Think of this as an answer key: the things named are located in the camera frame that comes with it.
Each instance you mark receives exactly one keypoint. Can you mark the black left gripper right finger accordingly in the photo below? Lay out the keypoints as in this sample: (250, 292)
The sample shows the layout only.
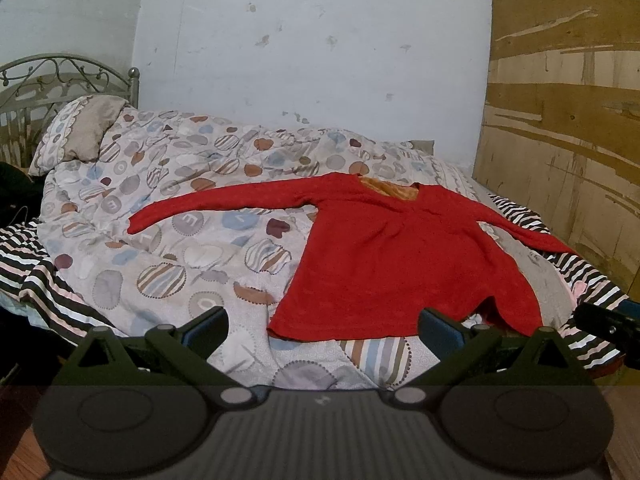
(481, 356)

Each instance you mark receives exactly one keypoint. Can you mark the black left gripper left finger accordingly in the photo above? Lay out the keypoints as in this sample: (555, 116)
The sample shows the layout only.
(166, 355)

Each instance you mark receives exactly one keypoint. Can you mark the red long-sleeve sweater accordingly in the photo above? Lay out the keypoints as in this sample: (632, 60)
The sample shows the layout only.
(373, 262)

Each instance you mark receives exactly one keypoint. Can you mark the black white striped bedsheet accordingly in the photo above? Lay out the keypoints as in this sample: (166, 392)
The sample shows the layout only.
(32, 287)

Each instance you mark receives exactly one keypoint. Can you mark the patterned grey circle-print duvet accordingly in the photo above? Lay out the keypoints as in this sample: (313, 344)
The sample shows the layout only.
(240, 260)

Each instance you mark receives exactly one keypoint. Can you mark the wooden plywood wardrobe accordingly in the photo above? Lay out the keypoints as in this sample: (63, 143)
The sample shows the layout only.
(560, 131)

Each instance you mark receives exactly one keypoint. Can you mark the patterned pillow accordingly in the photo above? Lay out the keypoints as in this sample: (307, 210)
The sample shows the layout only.
(76, 132)

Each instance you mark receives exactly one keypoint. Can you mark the metal scrollwork headboard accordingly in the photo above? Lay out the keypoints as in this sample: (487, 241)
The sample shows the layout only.
(35, 88)

